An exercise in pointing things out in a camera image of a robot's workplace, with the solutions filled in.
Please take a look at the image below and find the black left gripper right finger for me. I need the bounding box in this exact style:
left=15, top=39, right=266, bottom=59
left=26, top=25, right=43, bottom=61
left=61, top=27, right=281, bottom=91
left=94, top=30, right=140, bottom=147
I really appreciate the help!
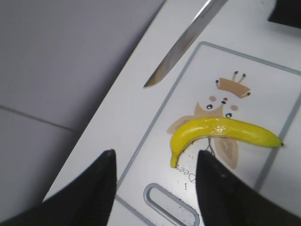
left=196, top=150, right=301, bottom=226

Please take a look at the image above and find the yellow plastic banana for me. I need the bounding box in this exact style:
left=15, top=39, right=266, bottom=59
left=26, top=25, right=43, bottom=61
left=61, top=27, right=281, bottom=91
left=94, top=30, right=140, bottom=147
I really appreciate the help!
left=170, top=117, right=284, bottom=168

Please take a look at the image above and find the white grey-rimmed cutting board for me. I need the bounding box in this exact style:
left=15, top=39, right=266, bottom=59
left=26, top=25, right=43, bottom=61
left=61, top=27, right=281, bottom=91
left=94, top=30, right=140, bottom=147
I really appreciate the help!
left=116, top=42, right=301, bottom=226

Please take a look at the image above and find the white-handled kitchen knife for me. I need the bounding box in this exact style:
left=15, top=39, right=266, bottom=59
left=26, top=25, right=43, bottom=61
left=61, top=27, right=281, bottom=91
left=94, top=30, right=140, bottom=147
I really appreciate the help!
left=143, top=0, right=227, bottom=88

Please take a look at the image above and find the black knife stand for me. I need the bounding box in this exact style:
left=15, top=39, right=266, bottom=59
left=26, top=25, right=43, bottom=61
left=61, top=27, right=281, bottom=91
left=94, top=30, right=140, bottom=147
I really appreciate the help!
left=268, top=0, right=301, bottom=27

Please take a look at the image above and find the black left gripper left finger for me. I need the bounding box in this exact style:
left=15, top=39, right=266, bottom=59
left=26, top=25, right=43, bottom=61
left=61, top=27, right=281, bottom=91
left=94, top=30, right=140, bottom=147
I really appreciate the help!
left=1, top=149, right=117, bottom=226

